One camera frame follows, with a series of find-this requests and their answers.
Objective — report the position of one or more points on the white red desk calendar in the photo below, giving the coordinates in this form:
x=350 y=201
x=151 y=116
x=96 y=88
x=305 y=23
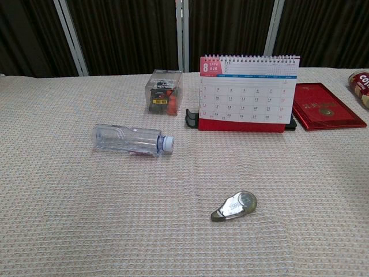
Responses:
x=245 y=98

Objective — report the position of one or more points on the black plastic stand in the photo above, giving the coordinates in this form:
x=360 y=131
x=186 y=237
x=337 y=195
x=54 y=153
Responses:
x=191 y=118

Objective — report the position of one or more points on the clear plastic box with clips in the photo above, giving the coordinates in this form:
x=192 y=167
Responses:
x=162 y=92

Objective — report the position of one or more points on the clear empty water bottle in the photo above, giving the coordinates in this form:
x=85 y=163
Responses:
x=127 y=141

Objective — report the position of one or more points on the beige woven tablecloth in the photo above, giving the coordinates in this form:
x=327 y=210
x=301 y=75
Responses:
x=115 y=216

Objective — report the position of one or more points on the dark folding screen panel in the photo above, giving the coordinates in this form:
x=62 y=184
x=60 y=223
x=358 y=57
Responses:
x=325 y=31
x=124 y=31
x=29 y=34
x=230 y=26

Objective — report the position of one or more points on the red certificate booklet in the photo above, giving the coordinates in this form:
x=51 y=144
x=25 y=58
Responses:
x=323 y=106

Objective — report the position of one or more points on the Costa coffee bottle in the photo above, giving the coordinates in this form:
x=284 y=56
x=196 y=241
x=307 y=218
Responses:
x=360 y=85

